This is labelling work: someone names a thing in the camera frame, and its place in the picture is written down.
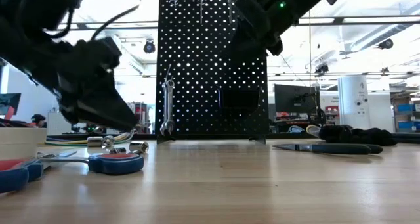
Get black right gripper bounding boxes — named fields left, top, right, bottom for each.
left=229, top=0, right=290, bottom=57

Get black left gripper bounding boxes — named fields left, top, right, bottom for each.
left=19, top=43, right=138, bottom=132

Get chrome combination wrench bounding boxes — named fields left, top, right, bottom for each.
left=159, top=80, right=170, bottom=136
left=165, top=79, right=176, bottom=135

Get blue and red pliers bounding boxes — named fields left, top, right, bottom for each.
left=0, top=150, right=146, bottom=195

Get black perforated peg board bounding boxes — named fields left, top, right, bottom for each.
left=155, top=0, right=270, bottom=145

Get white box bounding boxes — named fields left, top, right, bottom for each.
left=47, top=111, right=66, bottom=135

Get black plastic bin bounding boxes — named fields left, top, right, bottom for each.
left=218, top=87, right=263, bottom=115

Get person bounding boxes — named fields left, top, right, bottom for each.
left=31, top=114, right=47, bottom=129

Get black monitor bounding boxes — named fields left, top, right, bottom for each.
left=274, top=84, right=321, bottom=115

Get cream masking tape roll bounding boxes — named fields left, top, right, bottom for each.
left=0, top=127, right=48, bottom=161

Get white pillar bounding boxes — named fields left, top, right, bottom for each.
left=337, top=75, right=371, bottom=130

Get black work glove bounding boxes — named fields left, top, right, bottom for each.
left=306, top=124, right=354, bottom=145
left=350, top=127, right=398, bottom=147

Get blue bin shelf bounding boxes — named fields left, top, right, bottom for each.
left=392, top=92, right=420, bottom=133

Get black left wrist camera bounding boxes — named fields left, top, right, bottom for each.
left=77, top=36, right=123, bottom=72

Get yellow cable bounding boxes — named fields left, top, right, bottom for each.
left=44, top=129, right=137, bottom=146

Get black ceiling camera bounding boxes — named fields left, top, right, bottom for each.
left=377, top=38, right=394, bottom=51
left=143, top=39, right=156, bottom=55
left=314, top=62, right=330, bottom=75

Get black left camera cable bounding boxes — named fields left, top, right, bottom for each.
left=91, top=0, right=142, bottom=41

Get black aluminium table frame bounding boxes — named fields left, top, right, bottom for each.
left=42, top=133, right=420, bottom=144

